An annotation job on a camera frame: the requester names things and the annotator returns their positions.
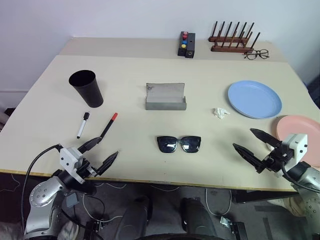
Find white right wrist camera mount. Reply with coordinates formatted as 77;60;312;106
274;133;309;178

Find black box with coloured buttons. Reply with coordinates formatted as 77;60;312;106
177;30;190;57

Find white shoe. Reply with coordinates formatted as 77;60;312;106
57;221;80;240

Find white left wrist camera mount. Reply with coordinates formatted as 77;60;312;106
59;146;88;185

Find black flat floor box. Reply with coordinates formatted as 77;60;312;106
231;221;248;240

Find plain black box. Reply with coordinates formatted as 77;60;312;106
184;32;196;59

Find brown wooden peg rack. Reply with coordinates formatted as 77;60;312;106
208;20;261;55

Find black sunglasses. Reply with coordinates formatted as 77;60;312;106
156;135;202;154

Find black table frame bar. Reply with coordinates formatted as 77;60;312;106
231;189;299;205

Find black framed clear eyeglasses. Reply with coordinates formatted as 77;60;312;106
243;48;270;61

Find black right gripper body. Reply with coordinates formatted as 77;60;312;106
262;143;294;174

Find white marker with black cap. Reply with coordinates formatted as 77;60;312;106
76;111;91;140

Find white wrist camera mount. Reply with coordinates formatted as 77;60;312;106
274;133;309;178
59;146;88;185

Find dark rounded shape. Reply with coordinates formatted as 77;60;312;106
119;194;154;238
179;197;218;237

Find blue plate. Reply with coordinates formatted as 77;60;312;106
227;79;283;120

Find black marker with red cap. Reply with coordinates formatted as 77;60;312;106
99;112;119;140

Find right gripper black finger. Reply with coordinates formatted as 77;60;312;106
232;142;264;174
249;127;283;149

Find grey glasses case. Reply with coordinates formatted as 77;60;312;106
144;82;188;111

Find silver metal plug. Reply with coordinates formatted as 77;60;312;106
219;216;232;228

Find pink plate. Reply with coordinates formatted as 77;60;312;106
275;114;320;169

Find beige trouser leg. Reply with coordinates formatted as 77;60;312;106
284;197;310;219

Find black electronics box with wires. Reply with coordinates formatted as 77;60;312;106
84;219;106;240

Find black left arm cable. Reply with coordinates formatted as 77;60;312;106
20;143;63;233

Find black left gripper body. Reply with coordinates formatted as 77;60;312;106
74;151;100;180

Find black plastic cup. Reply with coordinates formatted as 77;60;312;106
68;69;105;109

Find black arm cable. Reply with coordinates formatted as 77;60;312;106
20;143;63;233
280;161;320;194

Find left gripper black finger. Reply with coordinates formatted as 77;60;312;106
77;136;103;153
96;150;120;177

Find white floor cable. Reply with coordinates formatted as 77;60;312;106
204;188;233;217

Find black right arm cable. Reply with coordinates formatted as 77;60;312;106
280;161;320;194

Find crumpled white tissue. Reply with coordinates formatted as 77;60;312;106
212;107;231;120

